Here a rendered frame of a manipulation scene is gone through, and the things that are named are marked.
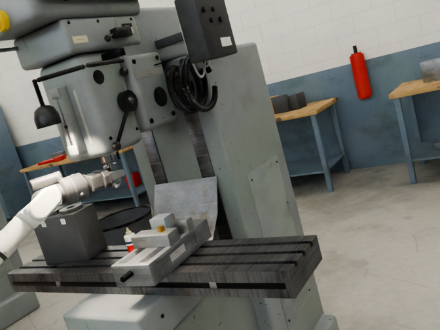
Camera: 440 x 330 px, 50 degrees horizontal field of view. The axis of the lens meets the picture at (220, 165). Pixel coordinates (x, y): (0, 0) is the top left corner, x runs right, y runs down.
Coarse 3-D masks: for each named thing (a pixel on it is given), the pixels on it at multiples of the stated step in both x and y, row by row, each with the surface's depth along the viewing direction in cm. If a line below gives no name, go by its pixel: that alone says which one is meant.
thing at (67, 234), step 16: (64, 208) 182; (80, 208) 180; (48, 224) 180; (64, 224) 177; (80, 224) 176; (96, 224) 184; (48, 240) 182; (64, 240) 179; (80, 240) 176; (96, 240) 183; (48, 256) 185; (64, 256) 182; (80, 256) 178
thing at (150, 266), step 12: (180, 228) 156; (192, 228) 156; (204, 228) 162; (180, 240) 150; (192, 240) 156; (204, 240) 161; (132, 252) 150; (144, 252) 147; (156, 252) 143; (168, 252) 144; (180, 252) 149; (192, 252) 155; (120, 264) 142; (132, 264) 139; (144, 264) 136; (156, 264) 138; (168, 264) 144; (120, 276) 142; (132, 276) 139; (144, 276) 137; (156, 276) 137
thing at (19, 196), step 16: (0, 112) 820; (0, 128) 816; (0, 144) 812; (0, 160) 808; (16, 160) 834; (0, 176) 804; (16, 176) 830; (0, 192) 803; (16, 192) 826; (16, 208) 822
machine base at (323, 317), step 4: (324, 316) 232; (328, 316) 231; (332, 316) 231; (320, 320) 230; (324, 320) 229; (328, 320) 228; (332, 320) 228; (336, 320) 230; (316, 324) 227; (320, 324) 226; (324, 324) 225; (328, 324) 225; (332, 324) 226; (336, 324) 230; (316, 328) 224; (320, 328) 223; (324, 328) 222; (328, 328) 223; (332, 328) 225; (336, 328) 229
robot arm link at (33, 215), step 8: (40, 192) 141; (48, 192) 142; (56, 192) 143; (32, 200) 140; (40, 200) 140; (48, 200) 142; (56, 200) 143; (24, 208) 139; (32, 208) 139; (40, 208) 140; (48, 208) 141; (16, 216) 140; (24, 216) 139; (32, 216) 139; (40, 216) 140; (32, 224) 140
